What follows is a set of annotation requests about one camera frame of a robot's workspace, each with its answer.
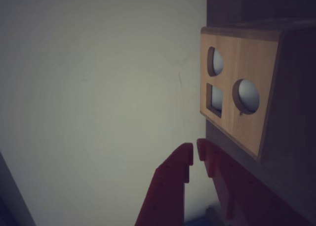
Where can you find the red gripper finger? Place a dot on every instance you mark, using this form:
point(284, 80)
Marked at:
point(247, 198)
point(168, 191)

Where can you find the wooden shape sorter box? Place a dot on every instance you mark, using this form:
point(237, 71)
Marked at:
point(247, 62)

